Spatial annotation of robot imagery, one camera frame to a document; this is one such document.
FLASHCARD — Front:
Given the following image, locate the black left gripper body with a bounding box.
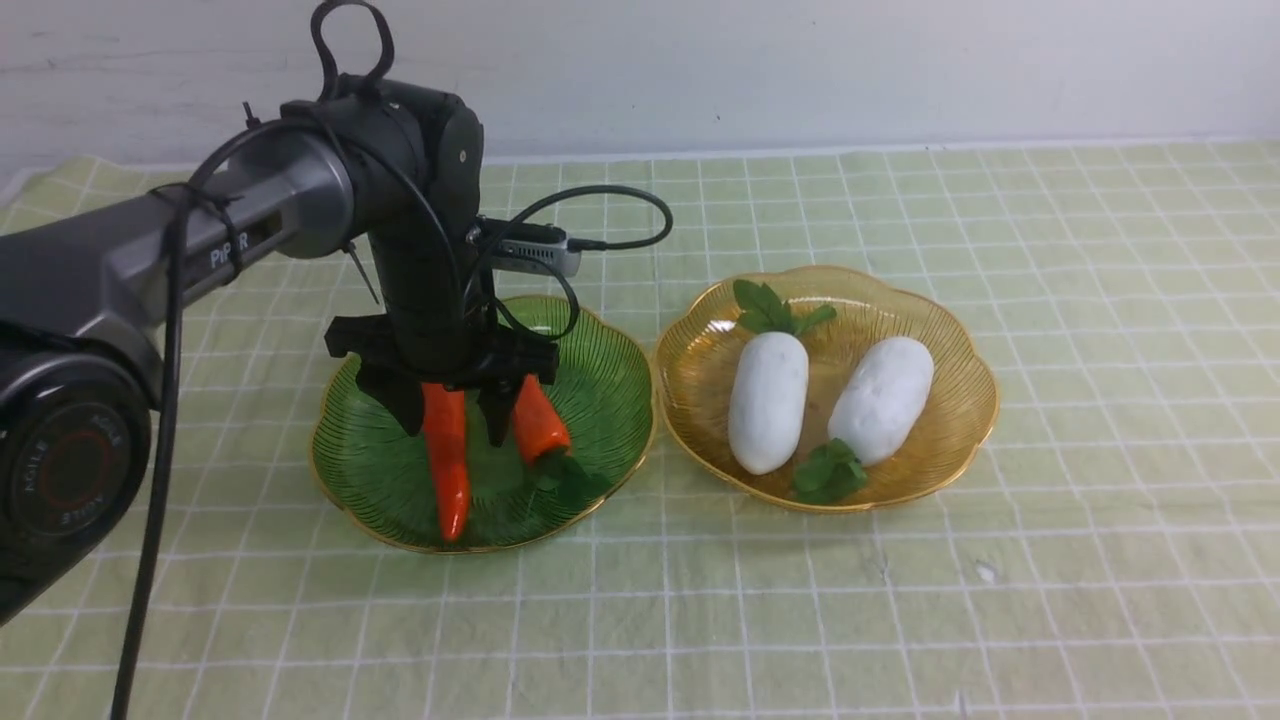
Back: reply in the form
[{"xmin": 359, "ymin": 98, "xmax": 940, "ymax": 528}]
[{"xmin": 324, "ymin": 225, "xmax": 561, "ymax": 389}]

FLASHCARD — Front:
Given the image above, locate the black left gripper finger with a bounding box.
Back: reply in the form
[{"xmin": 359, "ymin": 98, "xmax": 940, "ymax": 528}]
[
  {"xmin": 476, "ymin": 375, "xmax": 524, "ymax": 447},
  {"xmin": 356, "ymin": 363, "xmax": 425, "ymax": 437}
]

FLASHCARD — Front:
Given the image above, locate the orange toy carrot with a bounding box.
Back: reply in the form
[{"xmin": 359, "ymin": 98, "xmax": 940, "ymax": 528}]
[
  {"xmin": 511, "ymin": 375, "xmax": 612, "ymax": 502},
  {"xmin": 422, "ymin": 383, "xmax": 471, "ymax": 544}
]

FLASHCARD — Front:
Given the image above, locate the white toy radish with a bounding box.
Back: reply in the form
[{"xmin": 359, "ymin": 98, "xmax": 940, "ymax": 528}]
[
  {"xmin": 727, "ymin": 279, "xmax": 836, "ymax": 477},
  {"xmin": 794, "ymin": 336, "xmax": 934, "ymax": 505}
]

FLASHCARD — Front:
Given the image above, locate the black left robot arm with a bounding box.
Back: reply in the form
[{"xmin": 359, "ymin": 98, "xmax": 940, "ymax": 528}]
[{"xmin": 1, "ymin": 76, "xmax": 559, "ymax": 621}]

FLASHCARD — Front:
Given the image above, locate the green glass plate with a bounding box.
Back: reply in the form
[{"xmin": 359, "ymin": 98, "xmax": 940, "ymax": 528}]
[{"xmin": 311, "ymin": 311, "xmax": 655, "ymax": 553}]

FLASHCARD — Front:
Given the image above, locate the amber glass plate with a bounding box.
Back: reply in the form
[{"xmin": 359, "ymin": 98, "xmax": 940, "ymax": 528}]
[{"xmin": 654, "ymin": 265, "xmax": 1000, "ymax": 514}]

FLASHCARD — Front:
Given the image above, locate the green checked tablecloth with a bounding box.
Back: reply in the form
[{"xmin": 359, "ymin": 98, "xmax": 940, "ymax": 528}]
[{"xmin": 0, "ymin": 140, "xmax": 1280, "ymax": 720}]

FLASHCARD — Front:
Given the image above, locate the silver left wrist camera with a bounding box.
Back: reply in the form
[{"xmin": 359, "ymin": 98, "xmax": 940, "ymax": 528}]
[{"xmin": 466, "ymin": 217, "xmax": 581, "ymax": 278}]

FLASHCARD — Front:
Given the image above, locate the black left camera cable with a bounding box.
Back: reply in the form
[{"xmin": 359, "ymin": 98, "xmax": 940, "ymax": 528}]
[{"xmin": 110, "ymin": 0, "xmax": 675, "ymax": 720}]

